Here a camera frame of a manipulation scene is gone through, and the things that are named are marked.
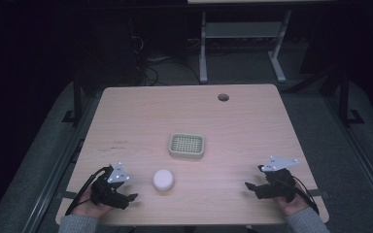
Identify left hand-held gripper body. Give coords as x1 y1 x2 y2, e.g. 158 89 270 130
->
90 162 131 210

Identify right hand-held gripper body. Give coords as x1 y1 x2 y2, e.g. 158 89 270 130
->
255 155 300 204

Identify person's left hand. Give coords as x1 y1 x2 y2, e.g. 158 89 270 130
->
72 186 114 218

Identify person's right hand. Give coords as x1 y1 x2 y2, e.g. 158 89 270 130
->
272 182 309 216

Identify round white soap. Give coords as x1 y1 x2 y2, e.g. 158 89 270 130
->
153 168 175 192

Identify pale green soap dish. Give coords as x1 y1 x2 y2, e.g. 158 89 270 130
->
168 132 206 160

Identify black metal stand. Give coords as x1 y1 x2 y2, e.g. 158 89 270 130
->
61 76 86 128
331 61 366 128

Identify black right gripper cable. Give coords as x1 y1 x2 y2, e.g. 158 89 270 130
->
281 176 321 216

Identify grey table edge strap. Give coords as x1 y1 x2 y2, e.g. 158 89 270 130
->
310 189 330 199
57 190 80 201

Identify black floor cables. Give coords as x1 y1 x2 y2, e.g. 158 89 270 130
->
127 30 205 87

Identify white metal frame table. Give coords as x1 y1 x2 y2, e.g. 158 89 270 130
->
186 0 338 84

